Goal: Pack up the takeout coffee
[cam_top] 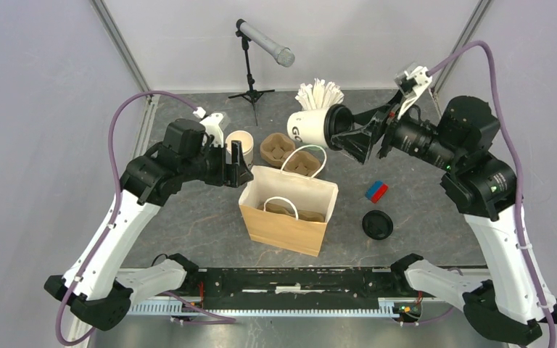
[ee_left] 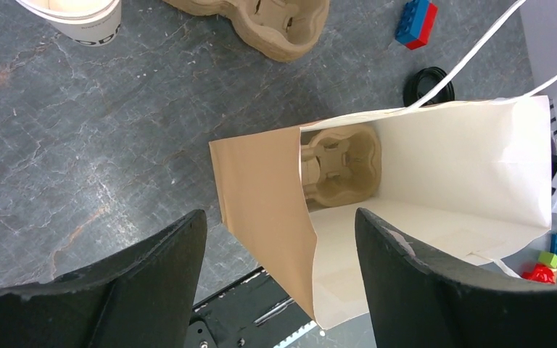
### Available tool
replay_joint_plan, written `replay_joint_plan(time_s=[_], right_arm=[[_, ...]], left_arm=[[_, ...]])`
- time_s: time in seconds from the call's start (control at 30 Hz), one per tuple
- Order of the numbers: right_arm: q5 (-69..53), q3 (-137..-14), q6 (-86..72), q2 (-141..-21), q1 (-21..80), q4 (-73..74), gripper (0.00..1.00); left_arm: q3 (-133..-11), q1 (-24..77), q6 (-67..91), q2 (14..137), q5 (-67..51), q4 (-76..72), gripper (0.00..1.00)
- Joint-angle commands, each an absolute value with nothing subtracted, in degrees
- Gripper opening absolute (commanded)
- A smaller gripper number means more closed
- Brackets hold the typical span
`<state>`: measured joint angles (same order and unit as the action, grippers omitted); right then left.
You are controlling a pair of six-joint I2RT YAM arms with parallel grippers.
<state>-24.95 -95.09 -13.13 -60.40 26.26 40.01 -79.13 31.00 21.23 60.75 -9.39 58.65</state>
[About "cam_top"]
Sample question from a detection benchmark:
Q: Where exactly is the red toy brick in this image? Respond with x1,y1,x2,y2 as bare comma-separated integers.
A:
371,183,389,204

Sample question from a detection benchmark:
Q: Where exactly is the grey microphone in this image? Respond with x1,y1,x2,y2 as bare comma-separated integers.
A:
236,19,295,67

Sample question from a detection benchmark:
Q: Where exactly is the brown pulp carrier top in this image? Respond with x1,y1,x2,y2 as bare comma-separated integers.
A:
257,202,326,223

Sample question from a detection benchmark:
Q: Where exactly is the brown pulp cup carrier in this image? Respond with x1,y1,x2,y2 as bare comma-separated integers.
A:
260,133,321,177

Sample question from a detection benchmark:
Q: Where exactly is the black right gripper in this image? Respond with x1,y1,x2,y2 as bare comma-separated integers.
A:
332,86,462,169

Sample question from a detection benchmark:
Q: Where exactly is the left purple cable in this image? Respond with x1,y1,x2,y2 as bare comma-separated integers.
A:
54,91,237,347

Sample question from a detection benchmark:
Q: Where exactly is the white paper cup printed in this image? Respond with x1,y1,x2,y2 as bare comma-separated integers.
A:
226,130,254,167

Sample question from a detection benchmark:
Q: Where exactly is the black microphone stand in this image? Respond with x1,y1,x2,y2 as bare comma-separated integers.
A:
228,30,275,125

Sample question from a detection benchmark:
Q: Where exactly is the blue toy brick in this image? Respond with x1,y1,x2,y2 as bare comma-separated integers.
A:
365,181,383,200

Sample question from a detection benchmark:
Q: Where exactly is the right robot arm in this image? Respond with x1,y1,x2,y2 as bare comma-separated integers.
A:
323,96,557,347

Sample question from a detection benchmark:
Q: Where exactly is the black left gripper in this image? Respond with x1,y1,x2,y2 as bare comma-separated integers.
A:
181,138,254,187

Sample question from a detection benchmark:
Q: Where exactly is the purple cable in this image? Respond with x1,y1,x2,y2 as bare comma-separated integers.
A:
400,40,557,348
54,91,237,347

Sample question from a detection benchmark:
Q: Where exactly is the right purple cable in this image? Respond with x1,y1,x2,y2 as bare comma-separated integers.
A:
400,40,557,348

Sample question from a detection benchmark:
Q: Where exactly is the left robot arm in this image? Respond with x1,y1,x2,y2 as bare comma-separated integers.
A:
44,119,253,331

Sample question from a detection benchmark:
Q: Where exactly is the black plastic cup lid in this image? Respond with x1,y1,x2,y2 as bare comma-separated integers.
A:
323,104,355,151

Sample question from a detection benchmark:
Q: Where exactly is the brown paper bag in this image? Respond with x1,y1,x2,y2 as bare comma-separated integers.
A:
238,165,339,257

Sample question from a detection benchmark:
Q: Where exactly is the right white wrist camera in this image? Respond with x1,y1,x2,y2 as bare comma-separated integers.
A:
395,65,432,120

